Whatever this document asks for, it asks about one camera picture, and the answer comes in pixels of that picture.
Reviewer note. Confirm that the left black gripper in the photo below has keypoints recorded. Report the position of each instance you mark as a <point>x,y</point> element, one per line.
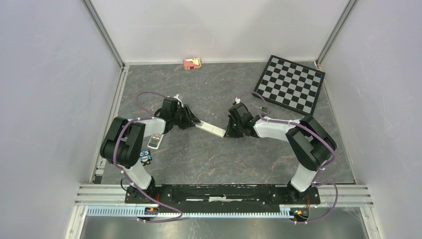
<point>188,112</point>

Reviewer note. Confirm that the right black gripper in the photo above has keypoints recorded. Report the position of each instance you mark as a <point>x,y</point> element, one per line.
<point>230,133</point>

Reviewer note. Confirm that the slim white remote control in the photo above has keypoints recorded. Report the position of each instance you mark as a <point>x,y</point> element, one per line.
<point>211,129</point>

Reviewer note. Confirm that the white remote red buttons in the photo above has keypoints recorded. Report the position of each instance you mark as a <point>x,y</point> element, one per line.
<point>155,141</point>

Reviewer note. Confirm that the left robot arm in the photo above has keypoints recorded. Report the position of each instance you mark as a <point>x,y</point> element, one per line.
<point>122,144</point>

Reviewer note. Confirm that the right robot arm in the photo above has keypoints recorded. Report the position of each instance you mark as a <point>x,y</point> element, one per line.
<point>310,142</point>

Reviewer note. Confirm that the blue owl toy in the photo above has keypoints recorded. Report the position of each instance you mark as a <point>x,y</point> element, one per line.
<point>145,157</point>

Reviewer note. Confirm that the red yellow small box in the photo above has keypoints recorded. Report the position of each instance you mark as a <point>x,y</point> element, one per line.
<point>192,63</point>

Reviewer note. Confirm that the black white chessboard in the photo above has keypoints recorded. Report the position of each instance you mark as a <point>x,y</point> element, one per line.
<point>290,85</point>

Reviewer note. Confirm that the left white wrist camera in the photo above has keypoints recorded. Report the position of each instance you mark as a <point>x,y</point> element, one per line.
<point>177,96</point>

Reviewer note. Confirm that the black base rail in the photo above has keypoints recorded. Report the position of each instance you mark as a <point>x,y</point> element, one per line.
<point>221,198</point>

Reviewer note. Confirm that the white cable duct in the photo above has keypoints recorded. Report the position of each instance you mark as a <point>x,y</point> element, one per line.
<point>152,212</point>

